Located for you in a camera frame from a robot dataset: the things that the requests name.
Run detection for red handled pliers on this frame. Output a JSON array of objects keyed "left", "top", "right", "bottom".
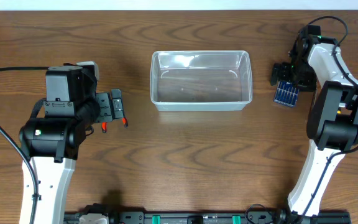
[{"left": 101, "top": 117, "right": 128, "bottom": 134}]

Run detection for blue precision screwdriver set case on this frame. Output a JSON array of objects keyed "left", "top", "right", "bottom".
[{"left": 273, "top": 81, "right": 299, "bottom": 108}]

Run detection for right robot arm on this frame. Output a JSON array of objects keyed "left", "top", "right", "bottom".
[{"left": 270, "top": 24, "right": 358, "bottom": 219}]

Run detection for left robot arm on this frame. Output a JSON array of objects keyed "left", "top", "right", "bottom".
[{"left": 19, "top": 61, "right": 128, "bottom": 223}]

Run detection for clear plastic container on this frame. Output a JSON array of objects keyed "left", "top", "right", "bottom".
[{"left": 150, "top": 50, "right": 253, "bottom": 111}]

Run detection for black mounting rail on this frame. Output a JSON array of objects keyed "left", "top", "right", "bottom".
[{"left": 63, "top": 203, "right": 352, "bottom": 224}]

